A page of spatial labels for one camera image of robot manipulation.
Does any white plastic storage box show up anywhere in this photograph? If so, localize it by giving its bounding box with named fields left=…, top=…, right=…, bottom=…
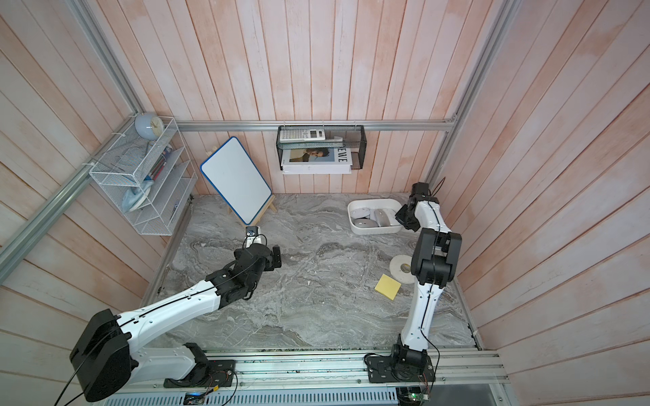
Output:
left=347, top=199, right=403, bottom=235

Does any silver mouse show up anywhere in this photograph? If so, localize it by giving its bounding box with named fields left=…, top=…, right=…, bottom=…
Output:
left=373, top=209, right=391, bottom=228

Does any white ribbed mouse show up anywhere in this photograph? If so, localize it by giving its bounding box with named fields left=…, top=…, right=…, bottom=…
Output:
left=353, top=218, right=378, bottom=228

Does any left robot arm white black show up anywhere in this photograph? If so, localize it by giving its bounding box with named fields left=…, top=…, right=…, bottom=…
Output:
left=69, top=243, right=282, bottom=403

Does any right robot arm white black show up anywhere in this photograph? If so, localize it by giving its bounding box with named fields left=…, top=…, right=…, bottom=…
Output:
left=363, top=182, right=462, bottom=384

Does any white flat mouse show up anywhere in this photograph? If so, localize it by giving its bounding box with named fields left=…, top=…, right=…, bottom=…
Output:
left=384, top=208, right=400, bottom=227

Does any white rounded mouse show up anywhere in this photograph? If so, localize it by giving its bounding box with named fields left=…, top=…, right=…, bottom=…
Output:
left=350, top=207, right=372, bottom=219

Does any white tape roll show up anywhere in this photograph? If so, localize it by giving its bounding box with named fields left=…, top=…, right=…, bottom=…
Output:
left=389, top=255, right=416, bottom=284

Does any yellow sticky note pad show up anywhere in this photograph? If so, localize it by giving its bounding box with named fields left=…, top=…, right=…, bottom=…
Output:
left=374, top=274, right=401, bottom=300

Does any blue framed whiteboard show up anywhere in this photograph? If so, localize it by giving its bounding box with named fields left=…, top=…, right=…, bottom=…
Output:
left=200, top=135, right=274, bottom=227

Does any grey book under calculator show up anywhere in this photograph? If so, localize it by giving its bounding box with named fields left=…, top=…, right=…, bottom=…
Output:
left=277, top=139, right=345, bottom=150

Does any white magazine book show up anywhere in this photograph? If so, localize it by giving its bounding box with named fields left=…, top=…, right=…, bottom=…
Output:
left=281, top=148, right=353, bottom=175

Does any white calculator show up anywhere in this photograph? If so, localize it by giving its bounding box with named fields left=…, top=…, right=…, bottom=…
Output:
left=279, top=128, right=326, bottom=144

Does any light blue iron object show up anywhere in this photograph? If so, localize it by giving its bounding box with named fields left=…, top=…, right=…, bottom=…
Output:
left=120, top=177, right=154, bottom=213

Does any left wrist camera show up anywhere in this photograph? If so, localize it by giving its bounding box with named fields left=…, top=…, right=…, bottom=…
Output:
left=243, top=226, right=262, bottom=248

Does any black mesh wall basket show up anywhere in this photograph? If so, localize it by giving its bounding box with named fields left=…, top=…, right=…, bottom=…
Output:
left=276, top=123, right=367, bottom=175

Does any white wire mesh shelf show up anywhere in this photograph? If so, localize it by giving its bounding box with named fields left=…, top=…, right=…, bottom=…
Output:
left=90, top=116, right=197, bottom=236

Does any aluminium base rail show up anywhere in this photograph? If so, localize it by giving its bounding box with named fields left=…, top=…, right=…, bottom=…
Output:
left=88, top=347, right=511, bottom=394

